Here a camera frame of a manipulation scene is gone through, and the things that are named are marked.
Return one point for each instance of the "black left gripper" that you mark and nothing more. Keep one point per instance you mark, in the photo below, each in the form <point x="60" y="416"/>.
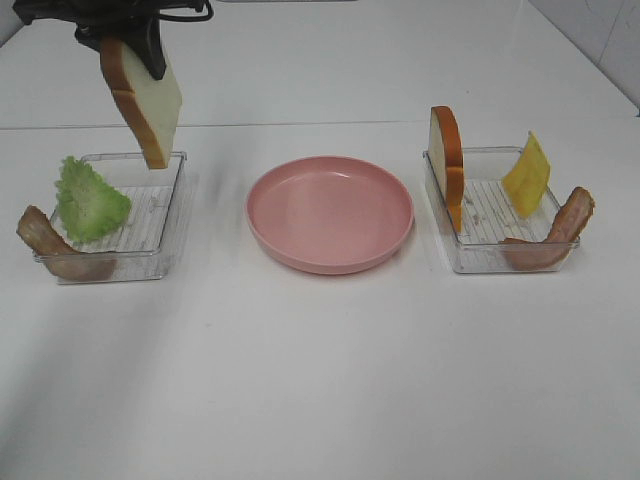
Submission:
<point x="141" y="31"/>

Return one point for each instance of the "pink round plate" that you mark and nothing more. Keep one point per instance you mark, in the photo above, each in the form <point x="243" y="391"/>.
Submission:
<point x="329" y="215"/>

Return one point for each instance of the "green lettuce leaf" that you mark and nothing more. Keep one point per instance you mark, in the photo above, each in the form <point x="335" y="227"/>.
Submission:
<point x="88" y="207"/>

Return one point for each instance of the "left clear plastic tray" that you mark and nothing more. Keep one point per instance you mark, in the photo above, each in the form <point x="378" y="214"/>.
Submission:
<point x="149" y="243"/>

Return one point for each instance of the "bacon strip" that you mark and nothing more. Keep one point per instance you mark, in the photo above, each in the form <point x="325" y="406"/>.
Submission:
<point x="61" y="260"/>
<point x="569" y="222"/>

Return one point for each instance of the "right clear plastic tray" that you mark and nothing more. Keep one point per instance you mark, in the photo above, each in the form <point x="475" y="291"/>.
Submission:
<point x="493" y="238"/>

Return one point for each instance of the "yellow cheese slice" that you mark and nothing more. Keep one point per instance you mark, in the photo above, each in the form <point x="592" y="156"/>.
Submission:
<point x="527" y="181"/>

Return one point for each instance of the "bread slice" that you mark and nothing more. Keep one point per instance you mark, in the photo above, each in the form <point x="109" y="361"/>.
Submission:
<point x="150" y="107"/>
<point x="446" y="158"/>

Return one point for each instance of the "clear plastic tray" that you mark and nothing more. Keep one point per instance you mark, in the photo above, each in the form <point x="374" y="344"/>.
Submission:
<point x="493" y="238"/>
<point x="149" y="243"/>

